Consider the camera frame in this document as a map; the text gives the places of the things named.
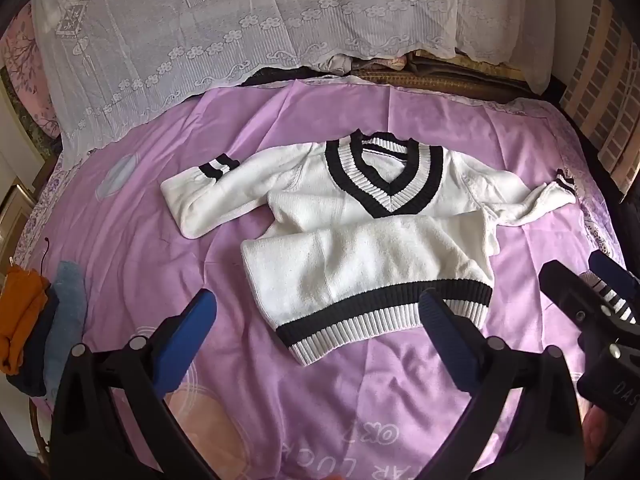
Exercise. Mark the black white striped garment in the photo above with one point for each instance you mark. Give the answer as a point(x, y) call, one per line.
point(618, 304)

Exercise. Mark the white black-trimmed v-neck sweater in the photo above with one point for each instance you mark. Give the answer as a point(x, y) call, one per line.
point(361, 227)

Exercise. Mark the pink floral pillow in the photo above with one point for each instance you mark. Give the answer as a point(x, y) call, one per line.
point(23, 60)

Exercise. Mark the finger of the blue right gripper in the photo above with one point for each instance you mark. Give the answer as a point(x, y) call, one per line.
point(584, 306)
point(624, 283)

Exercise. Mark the orange folded cloth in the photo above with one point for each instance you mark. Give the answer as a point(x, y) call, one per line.
point(23, 297)

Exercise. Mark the person right hand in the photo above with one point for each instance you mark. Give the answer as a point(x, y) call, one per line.
point(600, 431)

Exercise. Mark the light blue folded cloth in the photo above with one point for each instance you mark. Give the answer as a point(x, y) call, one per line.
point(68, 324)

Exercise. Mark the brick pattern curtain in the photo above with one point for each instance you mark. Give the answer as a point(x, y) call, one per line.
point(602, 97)

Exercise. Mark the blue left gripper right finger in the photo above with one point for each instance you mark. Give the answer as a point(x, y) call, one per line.
point(456, 340)

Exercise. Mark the white lace cover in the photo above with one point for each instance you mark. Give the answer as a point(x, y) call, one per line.
point(112, 65)

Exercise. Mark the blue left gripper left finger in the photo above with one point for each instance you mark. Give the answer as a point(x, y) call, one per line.
point(177, 340)

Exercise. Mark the dark navy folded cloth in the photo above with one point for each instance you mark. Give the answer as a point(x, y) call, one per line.
point(30, 376)

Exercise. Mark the brown woven mat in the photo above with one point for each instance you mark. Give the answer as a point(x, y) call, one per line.
point(460, 76)

